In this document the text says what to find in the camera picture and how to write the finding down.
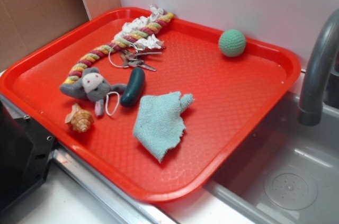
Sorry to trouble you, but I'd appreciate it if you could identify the light blue cloth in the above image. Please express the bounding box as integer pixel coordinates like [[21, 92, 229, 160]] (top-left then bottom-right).
[[133, 92, 194, 163]]

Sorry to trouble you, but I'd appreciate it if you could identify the tan spiral seashell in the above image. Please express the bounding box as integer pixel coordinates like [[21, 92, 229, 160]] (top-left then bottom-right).
[[65, 103, 94, 133]]

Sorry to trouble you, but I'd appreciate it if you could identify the red plastic tray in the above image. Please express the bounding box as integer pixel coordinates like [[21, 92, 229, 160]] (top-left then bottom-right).
[[1, 8, 301, 203]]

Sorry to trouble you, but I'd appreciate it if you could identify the grey plush mouse toy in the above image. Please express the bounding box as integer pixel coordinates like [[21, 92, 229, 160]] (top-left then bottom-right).
[[59, 67, 127, 118]]

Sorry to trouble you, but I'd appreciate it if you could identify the green knitted ball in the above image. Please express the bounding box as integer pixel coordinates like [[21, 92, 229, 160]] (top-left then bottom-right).
[[218, 29, 246, 57]]

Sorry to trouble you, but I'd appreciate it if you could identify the silver key bunch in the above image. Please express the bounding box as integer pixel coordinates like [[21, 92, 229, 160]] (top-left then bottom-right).
[[108, 44, 166, 71]]

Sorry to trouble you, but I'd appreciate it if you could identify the brown cardboard panel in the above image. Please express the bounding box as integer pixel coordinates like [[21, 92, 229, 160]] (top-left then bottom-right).
[[1, 0, 121, 70]]

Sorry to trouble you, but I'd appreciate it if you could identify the grey plastic toy sink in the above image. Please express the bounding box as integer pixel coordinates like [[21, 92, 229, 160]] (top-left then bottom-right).
[[206, 93, 338, 223]]

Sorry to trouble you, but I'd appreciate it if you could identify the grey toy faucet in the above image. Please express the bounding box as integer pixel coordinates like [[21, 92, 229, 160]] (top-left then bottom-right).
[[298, 10, 338, 126]]

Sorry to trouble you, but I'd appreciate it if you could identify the dark green toy cucumber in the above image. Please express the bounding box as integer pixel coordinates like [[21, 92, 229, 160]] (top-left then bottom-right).
[[120, 67, 146, 107]]

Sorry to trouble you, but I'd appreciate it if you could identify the multicolour braided rope toy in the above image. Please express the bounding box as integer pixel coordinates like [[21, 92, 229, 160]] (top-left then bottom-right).
[[64, 13, 174, 84]]

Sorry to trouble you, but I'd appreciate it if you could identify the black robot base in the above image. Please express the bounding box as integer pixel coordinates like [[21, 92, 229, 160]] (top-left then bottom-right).
[[1, 104, 56, 214]]

